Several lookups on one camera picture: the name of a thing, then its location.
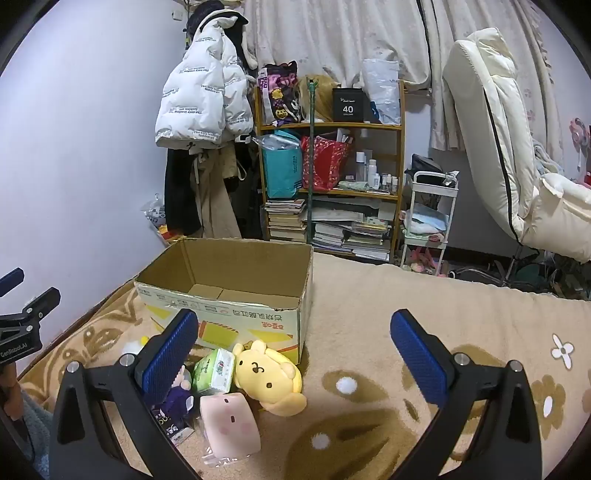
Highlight pink toys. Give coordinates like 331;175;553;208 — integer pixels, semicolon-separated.
406;247;445;276

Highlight dark hanging garment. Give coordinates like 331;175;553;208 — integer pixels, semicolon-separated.
228;138;269;241

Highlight black hanging coat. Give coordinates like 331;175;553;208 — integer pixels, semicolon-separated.
164;148;204;236

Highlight small pink fan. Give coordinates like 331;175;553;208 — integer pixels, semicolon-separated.
569;117;591;185

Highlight yellow dog plush toy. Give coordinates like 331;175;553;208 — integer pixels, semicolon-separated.
231;340;308;417

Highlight purple printed bag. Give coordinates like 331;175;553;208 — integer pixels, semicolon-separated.
257;61;305;126

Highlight row of white bottles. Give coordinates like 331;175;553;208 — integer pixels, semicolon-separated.
355;150;400;193

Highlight wooden shelf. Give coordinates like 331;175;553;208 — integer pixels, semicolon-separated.
253;80;407;266

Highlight beige hanging trousers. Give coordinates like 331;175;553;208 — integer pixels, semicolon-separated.
190;148;245;240

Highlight pink swirl roll plush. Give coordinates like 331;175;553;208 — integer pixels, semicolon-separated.
199;392;262;457

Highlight green tissue pack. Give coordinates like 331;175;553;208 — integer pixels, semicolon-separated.
191;347;237;395

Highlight plastic bag of snacks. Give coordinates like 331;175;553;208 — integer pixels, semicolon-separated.
141;194;185;245

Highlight pile of books and papers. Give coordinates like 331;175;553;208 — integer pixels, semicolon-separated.
309;196;397;261

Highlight purple plush toy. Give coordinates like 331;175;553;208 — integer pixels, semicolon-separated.
150;364;194;418

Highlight black bag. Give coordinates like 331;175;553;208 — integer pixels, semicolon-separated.
405;154;446;176

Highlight red gift bag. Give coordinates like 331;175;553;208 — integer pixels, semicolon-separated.
300;135;354;192

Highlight dark card packet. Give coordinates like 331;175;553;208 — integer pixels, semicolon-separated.
154;406;195;446

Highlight white and yellow plush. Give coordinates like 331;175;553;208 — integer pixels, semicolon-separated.
121;336;149;358

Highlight blue and white cloth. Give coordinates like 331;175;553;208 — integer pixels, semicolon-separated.
402;203;451;241

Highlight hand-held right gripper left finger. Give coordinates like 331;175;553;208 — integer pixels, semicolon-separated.
50;308;200;480

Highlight white plastic bag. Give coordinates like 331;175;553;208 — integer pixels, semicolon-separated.
361;58;402;125

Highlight teal paper bag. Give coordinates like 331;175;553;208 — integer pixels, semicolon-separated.
261;129;304;200

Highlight cream recliner chair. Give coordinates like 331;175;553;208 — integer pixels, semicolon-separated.
443;27;591;289

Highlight person's left hand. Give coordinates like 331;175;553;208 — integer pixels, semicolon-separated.
0;364;24;422

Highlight stack of old books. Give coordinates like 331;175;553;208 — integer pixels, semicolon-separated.
264;198;308;243

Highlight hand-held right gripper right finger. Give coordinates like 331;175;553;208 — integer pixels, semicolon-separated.
390;308;543;480

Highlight white trolley cart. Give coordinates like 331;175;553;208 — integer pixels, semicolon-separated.
399;171;460;274

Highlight green pole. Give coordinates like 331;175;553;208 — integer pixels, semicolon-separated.
305;78;321;243

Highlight beige floral blanket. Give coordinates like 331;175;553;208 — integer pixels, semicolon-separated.
18;251;591;480

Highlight white puffer jacket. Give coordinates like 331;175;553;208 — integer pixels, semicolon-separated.
154;11;256;151

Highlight printed cardboard box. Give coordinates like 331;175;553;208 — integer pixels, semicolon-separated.
134;237;315;366

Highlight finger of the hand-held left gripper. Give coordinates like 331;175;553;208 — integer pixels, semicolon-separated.
0;287;62;328
0;268;25;297

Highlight blonde wig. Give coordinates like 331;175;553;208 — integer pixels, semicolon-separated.
295;74;342;123

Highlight floral cream curtain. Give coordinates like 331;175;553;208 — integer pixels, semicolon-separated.
240;0;555;151

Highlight black box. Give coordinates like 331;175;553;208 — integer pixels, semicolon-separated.
332;87;372;123

